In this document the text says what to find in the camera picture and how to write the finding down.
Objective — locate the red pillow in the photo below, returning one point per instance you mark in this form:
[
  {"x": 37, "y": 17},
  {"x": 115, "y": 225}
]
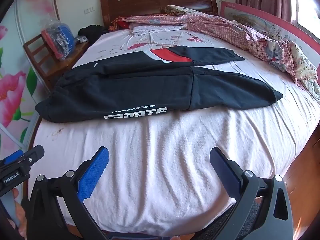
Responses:
[{"x": 123, "y": 24}]

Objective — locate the wooden headboard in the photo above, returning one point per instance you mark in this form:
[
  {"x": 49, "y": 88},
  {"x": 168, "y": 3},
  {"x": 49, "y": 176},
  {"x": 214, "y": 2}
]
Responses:
[{"x": 150, "y": 0}]

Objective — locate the white wall socket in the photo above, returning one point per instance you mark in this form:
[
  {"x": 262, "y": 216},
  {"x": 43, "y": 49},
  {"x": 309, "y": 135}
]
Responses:
[{"x": 89, "y": 10}]

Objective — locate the pink checked quilt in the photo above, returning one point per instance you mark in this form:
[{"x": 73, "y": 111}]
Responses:
[{"x": 225, "y": 27}]

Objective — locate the pink cartoon bed guard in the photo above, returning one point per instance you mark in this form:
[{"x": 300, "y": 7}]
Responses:
[{"x": 262, "y": 20}]

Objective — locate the person's left hand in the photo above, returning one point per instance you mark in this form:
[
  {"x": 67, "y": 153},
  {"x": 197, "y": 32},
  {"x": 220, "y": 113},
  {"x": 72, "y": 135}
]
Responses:
[{"x": 20, "y": 212}]

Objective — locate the white folded bedding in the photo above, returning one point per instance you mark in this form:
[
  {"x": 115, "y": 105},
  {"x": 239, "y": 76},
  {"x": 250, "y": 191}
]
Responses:
[{"x": 155, "y": 28}]

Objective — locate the black clothes pile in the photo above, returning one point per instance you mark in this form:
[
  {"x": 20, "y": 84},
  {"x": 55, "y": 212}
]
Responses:
[{"x": 93, "y": 32}]

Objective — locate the clear plastic bag of clothes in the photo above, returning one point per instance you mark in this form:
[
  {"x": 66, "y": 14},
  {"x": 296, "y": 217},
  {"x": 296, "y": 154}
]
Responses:
[{"x": 60, "y": 38}]

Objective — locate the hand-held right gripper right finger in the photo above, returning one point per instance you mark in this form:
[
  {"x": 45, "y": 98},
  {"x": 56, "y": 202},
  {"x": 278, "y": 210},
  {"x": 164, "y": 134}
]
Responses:
[{"x": 225, "y": 172}]

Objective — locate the bed with pink floral sheet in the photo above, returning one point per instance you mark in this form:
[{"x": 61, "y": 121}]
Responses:
[{"x": 162, "y": 167}]

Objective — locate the black pants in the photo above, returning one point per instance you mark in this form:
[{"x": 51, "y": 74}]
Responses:
[{"x": 137, "y": 85}]

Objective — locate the window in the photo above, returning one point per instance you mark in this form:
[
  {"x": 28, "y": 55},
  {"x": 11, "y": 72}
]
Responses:
[{"x": 305, "y": 2}]

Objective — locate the orange fringed cloth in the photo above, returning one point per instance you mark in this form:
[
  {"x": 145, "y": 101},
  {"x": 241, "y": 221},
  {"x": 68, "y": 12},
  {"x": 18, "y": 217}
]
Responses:
[{"x": 116, "y": 22}]

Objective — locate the floral wardrobe door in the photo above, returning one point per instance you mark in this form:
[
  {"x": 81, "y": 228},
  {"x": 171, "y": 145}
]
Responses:
[{"x": 15, "y": 85}]

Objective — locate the beige floral pillow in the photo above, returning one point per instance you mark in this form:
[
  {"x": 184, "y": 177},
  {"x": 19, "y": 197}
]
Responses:
[{"x": 182, "y": 9}]

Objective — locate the wooden chair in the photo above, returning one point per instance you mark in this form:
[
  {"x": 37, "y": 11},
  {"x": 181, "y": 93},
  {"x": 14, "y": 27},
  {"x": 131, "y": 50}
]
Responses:
[{"x": 50, "y": 65}]

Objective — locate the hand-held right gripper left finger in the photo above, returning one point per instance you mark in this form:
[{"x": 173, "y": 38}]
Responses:
[{"x": 95, "y": 172}]

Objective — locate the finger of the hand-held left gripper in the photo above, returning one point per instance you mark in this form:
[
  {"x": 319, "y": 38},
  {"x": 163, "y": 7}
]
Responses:
[
  {"x": 13, "y": 156},
  {"x": 35, "y": 153}
]

